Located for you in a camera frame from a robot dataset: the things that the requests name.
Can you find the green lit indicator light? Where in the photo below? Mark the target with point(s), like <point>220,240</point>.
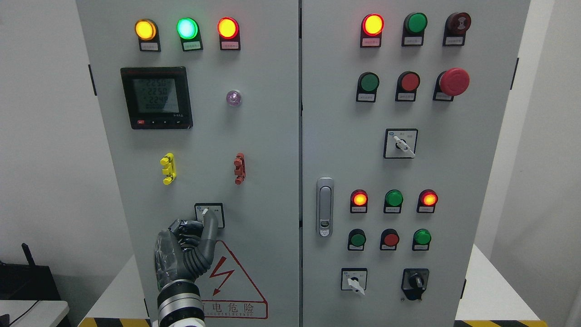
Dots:
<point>189,33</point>

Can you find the grey right cabinet door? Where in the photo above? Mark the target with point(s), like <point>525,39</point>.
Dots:
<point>344,139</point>

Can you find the white side table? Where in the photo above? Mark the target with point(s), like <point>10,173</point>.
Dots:
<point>32,314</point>

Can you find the grey cabinet door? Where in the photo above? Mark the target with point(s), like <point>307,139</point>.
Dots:
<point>262,214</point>
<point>344,139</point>

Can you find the red push button upper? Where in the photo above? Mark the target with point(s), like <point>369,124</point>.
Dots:
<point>406,90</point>

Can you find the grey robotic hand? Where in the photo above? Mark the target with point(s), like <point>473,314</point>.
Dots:
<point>185,250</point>

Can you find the robot forearm silver black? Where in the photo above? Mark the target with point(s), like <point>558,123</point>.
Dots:
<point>179,305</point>

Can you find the red push button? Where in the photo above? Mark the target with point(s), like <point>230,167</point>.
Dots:
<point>406,90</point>
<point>389,240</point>

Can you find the yellow terminal clip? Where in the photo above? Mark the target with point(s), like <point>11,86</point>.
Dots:
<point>168,168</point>

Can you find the white selector switch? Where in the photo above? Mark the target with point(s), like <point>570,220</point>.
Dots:
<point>354,280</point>
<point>400,143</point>

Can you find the red lit indicator top right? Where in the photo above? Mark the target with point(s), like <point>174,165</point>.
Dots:
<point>371,31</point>

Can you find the silver door lock handle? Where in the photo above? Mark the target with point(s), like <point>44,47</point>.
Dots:
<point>325,205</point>

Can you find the white selector switch middle right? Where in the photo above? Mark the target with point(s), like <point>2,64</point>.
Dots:
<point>400,143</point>

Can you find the black rotary switch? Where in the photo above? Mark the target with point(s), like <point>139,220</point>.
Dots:
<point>414,283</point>

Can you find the green push button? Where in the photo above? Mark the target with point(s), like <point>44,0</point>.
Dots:
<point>356,240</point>
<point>421,240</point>
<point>367,86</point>

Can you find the black digital power meter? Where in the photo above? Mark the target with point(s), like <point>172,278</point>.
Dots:
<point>157,98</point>

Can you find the white selector switch bottom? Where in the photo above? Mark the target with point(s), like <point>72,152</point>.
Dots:
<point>354,280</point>

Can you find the green push button lower left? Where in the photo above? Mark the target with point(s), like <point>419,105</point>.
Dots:
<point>356,240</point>

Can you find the red push button lower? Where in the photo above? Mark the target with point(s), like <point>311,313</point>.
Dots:
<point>389,240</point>

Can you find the green push button upper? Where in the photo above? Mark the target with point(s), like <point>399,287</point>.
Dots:
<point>367,86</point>

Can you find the green indicator top right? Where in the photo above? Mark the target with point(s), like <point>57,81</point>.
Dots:
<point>413,29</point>

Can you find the red electrical hazard sticker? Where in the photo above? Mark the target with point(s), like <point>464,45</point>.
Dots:
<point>227,291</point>

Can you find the red terminal clip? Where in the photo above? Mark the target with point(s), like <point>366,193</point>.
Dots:
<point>239,168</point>

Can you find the white selector switch door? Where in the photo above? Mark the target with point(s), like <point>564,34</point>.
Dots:
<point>216,208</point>

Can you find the red lit indicator lower right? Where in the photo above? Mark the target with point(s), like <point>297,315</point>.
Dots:
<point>427,201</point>

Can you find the green push button lower right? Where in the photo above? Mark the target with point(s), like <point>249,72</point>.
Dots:
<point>421,240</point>

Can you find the yellow indicator light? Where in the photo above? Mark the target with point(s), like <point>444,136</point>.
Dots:
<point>147,33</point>

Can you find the red emergency stop button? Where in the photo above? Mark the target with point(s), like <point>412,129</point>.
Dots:
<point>451,83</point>

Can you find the dark red buzzer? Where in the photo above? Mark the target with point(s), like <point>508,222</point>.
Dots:
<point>455,29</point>

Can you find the grey left cabinet door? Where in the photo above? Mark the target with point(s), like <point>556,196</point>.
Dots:
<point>262,214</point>

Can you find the red lit indicator lower left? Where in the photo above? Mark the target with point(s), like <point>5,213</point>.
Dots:
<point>359,201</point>

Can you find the black box with antenna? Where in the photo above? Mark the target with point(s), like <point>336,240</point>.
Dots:
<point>27,281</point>

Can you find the small purple indicator lamp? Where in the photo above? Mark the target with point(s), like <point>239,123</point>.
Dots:
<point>233,98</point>

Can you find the green indicator lower middle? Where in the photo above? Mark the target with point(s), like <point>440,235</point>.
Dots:
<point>393,201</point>

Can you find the red lit indicator light left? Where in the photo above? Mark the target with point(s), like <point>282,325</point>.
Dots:
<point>229,34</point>

